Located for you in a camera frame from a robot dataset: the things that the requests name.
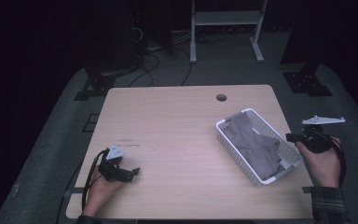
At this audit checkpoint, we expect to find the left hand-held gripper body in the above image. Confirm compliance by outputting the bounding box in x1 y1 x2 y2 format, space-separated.
97 144 135 183

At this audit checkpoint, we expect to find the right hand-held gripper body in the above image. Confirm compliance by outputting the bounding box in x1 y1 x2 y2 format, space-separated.
300 115 346 154

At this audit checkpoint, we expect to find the white perforated plastic basket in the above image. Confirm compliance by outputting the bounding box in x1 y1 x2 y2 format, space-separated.
215 107 305 189

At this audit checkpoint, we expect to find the grey cloth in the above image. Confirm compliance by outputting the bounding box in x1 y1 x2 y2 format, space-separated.
222 111 286 182

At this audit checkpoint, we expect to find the person's left hand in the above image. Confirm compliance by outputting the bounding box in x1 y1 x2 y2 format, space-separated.
82 166 125 217

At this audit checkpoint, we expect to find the person's right hand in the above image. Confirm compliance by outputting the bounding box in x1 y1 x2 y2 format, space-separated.
296 137 343 189

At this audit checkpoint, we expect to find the dark equipment cabinet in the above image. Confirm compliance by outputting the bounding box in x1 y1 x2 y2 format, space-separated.
130 0 174 54

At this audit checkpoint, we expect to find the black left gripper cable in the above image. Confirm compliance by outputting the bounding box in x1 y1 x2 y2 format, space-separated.
81 148 110 210

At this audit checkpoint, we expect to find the black rectangular floor frame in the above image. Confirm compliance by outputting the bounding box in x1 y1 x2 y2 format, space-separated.
81 113 101 133

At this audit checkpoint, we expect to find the black stand base plate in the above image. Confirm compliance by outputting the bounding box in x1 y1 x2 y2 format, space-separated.
282 62 334 98
74 68 117 102

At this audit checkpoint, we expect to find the black floor cable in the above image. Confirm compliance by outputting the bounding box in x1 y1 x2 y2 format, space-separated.
173 46 194 87
127 51 161 89

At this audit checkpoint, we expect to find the bundle of dark floor cables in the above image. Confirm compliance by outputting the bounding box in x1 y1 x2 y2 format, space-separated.
195 30 227 45

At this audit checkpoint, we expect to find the white metal stand frame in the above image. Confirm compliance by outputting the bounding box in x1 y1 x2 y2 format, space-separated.
189 0 269 64

